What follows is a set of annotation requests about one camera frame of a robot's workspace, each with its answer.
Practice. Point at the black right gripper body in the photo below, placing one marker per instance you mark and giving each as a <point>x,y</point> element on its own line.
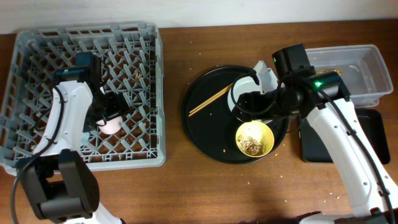
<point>255,101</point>

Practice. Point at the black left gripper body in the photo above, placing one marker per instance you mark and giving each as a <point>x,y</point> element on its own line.
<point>108,107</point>

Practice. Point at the pink plastic cup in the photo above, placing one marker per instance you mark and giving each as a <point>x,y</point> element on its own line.
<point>110,127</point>

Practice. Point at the yellow bowl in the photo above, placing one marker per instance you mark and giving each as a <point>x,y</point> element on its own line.
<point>254,139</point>

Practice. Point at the light blue plastic cup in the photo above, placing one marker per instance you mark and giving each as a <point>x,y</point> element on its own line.
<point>84,138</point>

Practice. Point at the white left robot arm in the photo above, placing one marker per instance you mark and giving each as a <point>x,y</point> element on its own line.
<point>57,182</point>

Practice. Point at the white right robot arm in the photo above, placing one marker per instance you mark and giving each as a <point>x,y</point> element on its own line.
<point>324,100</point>

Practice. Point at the grey plastic dishwasher rack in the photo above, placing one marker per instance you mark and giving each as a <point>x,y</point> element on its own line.
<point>133,66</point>

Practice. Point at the clear plastic waste bin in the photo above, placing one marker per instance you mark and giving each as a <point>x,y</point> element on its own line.
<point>364,71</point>

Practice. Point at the white round plate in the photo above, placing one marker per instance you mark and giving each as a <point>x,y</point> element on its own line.
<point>252,97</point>

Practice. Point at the black rectangular tray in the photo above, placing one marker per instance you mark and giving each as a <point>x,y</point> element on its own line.
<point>313,149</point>

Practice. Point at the gold foil wrapper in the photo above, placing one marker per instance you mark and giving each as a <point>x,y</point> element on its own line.
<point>339,72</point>

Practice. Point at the round black tray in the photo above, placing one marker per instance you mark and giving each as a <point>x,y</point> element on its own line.
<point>213,129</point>

